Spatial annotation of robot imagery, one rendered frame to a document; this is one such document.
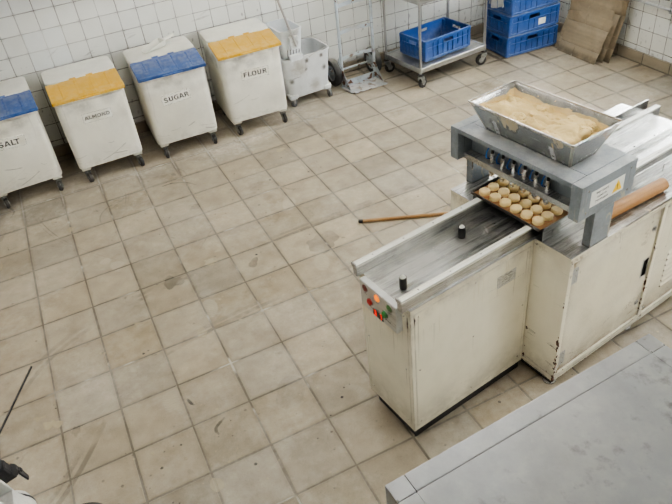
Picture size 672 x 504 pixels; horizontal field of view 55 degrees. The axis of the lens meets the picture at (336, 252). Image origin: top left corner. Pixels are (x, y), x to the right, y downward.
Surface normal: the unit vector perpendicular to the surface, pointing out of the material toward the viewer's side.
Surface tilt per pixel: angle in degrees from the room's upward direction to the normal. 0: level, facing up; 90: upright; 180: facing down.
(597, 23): 68
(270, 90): 93
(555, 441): 0
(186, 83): 91
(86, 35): 90
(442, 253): 0
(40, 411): 0
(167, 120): 90
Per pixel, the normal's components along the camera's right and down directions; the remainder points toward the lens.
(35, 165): 0.50, 0.53
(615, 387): -0.10, -0.78
